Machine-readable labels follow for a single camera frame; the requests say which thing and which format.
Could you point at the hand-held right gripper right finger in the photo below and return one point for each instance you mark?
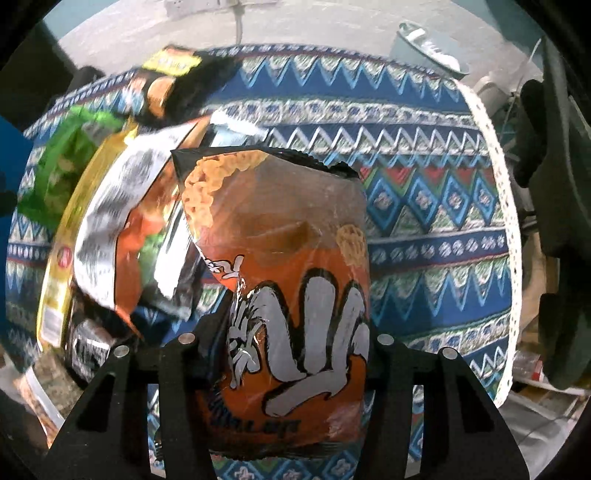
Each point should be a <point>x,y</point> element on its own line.
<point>392,364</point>

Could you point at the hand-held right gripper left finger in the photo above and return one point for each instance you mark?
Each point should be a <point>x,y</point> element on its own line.
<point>207,355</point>

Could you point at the orange snack packet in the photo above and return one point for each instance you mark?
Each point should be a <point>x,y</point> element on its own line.
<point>286,277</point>

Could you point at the black yellow snack bag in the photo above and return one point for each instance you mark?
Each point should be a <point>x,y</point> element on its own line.
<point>184,87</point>

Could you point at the silver black snack packet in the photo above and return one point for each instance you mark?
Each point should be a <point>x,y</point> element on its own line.
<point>178,277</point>

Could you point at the black white-printed snack pack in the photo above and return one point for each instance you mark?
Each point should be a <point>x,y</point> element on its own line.
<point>87,350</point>

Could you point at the silver orange snack bag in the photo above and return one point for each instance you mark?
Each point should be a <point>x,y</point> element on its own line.
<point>120,198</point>

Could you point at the green snack bag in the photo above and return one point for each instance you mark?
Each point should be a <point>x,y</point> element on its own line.
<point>60,170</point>

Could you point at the patterned blue tablecloth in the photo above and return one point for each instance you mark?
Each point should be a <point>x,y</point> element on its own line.
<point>369,129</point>

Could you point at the dark chair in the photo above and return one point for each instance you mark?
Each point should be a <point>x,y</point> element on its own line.
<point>563,184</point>

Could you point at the white plastic container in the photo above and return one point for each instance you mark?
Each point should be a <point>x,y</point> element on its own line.
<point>491,94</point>

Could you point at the large black object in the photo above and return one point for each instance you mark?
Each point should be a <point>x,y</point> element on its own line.
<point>27,78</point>

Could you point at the white wall socket row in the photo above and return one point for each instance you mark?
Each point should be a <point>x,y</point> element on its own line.
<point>184,7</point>

